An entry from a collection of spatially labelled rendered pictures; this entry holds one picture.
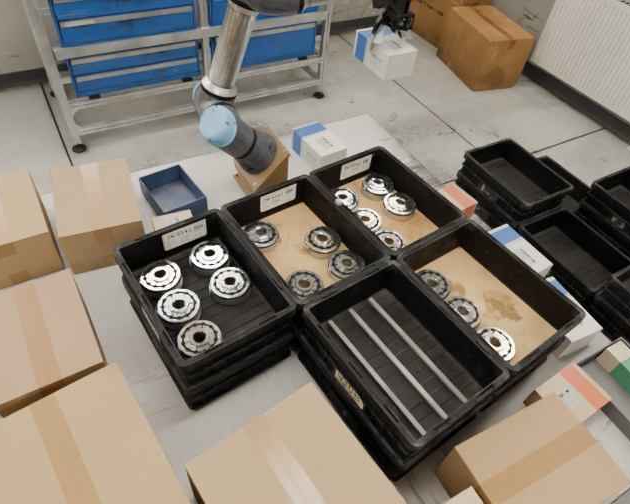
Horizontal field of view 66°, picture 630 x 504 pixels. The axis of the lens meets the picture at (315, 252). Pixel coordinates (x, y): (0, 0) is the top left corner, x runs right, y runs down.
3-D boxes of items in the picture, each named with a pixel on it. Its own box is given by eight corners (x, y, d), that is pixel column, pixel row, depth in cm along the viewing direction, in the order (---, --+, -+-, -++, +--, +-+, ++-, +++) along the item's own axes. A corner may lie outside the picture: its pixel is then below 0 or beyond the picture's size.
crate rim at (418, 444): (299, 313, 116) (299, 307, 114) (391, 263, 129) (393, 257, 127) (413, 455, 96) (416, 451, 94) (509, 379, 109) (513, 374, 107)
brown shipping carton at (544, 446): (495, 571, 102) (527, 555, 90) (433, 472, 114) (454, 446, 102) (592, 503, 113) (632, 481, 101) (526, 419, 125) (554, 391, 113)
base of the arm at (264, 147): (236, 157, 172) (216, 145, 164) (263, 125, 168) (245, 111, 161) (254, 182, 164) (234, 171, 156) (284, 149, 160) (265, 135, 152)
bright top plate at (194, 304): (152, 298, 121) (152, 296, 120) (192, 285, 125) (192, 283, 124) (164, 329, 115) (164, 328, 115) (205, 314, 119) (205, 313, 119)
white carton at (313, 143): (290, 147, 193) (291, 128, 187) (315, 139, 199) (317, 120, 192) (319, 176, 183) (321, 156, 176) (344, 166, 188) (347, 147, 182)
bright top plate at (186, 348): (169, 336, 114) (169, 334, 114) (206, 314, 119) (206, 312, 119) (192, 366, 110) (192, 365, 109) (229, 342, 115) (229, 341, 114)
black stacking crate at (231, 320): (120, 278, 130) (111, 249, 121) (220, 236, 143) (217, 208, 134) (187, 394, 110) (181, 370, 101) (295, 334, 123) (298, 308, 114)
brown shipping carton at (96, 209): (65, 208, 160) (49, 170, 148) (134, 195, 167) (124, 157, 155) (74, 275, 142) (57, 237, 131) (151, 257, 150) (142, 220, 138)
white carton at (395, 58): (352, 54, 177) (356, 29, 170) (379, 49, 182) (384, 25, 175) (384, 81, 166) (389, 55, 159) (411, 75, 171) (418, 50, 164)
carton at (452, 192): (440, 233, 168) (446, 218, 163) (416, 212, 174) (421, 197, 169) (471, 217, 175) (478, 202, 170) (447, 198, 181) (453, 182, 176)
